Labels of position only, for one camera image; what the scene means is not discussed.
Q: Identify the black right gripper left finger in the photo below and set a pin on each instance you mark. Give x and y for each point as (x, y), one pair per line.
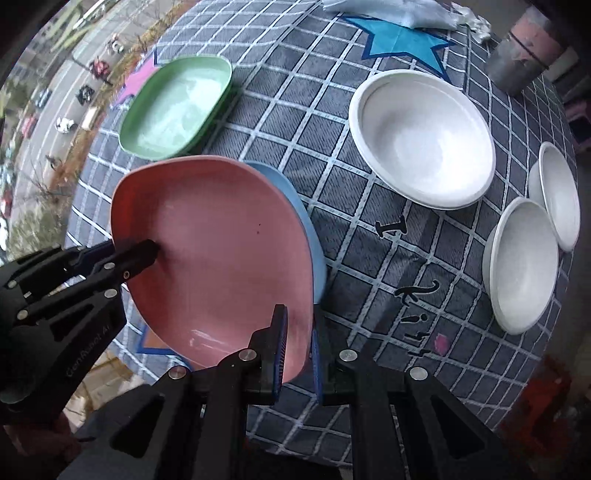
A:
(188, 425)

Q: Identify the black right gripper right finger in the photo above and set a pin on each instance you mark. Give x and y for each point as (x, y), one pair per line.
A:
(405, 424)

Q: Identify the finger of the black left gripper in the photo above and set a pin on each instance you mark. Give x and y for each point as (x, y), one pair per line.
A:
(103, 266)
(31, 308)

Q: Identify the pink plastic plate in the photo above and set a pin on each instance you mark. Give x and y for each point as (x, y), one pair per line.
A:
(230, 248)

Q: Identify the small white bowl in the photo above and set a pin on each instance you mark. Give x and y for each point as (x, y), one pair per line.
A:
(551, 184)
(520, 266)

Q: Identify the green plastic plate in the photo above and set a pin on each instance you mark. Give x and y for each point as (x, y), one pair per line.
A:
(175, 106)

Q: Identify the blue plastic plate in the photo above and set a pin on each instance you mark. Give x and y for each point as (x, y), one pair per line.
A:
(319, 268)

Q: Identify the grey metal cup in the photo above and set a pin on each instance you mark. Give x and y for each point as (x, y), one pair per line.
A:
(530, 47)

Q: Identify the white folded cloth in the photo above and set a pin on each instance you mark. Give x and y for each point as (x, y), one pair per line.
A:
(416, 14)

